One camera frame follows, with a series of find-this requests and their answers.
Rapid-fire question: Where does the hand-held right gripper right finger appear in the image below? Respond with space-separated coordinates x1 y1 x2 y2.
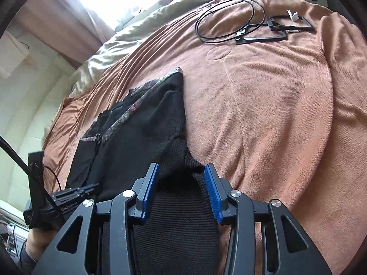
203 163 333 275

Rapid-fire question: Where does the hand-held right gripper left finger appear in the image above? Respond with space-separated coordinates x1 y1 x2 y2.
31 163 161 275

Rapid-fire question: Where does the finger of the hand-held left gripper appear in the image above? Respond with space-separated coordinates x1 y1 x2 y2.
51 183 100 204

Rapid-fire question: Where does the black t-shirt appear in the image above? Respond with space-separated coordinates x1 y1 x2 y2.
65 66 221 275

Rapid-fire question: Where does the person's left forearm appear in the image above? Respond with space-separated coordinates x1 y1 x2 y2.
19 228 56 275

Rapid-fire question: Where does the cream padded headboard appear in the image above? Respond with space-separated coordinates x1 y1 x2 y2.
16 61 76 164

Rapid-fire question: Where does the orange blanket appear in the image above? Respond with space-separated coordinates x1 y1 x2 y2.
42 0 367 275

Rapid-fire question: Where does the beige duvet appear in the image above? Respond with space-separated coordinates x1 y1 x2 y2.
69 0 236 98

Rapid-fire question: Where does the pink curtain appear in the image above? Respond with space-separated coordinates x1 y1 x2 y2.
11 0 115 71

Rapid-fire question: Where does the thin black cable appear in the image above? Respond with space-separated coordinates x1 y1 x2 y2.
42 167 60 191

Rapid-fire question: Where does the thick black cable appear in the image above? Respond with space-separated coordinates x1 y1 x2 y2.
0 136 36 178

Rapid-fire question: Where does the coiled black cable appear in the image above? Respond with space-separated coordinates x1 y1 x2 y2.
195 0 287 43

